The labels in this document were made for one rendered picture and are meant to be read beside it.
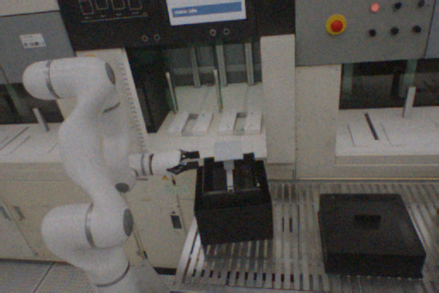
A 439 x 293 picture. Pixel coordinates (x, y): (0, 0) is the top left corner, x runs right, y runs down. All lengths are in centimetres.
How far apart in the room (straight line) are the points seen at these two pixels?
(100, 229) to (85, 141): 22
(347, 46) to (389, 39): 14
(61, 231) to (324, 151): 107
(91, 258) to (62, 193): 106
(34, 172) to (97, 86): 123
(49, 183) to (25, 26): 84
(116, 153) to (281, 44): 68
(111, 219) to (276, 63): 79
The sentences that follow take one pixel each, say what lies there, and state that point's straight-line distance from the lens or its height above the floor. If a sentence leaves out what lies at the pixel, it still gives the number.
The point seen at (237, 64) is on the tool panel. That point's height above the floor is 100.
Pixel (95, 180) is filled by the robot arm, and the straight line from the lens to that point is 93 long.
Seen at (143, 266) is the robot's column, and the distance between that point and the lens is 135.
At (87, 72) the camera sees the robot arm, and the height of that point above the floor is 149.
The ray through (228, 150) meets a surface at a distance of 123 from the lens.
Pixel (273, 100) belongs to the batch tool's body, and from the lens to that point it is 137.
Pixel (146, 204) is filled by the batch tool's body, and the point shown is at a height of 58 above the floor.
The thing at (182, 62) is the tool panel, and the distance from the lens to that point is 240.
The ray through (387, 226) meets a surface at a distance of 129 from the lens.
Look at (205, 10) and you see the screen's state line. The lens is 134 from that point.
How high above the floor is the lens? 174
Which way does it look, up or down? 32 degrees down
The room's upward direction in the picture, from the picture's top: 8 degrees counter-clockwise
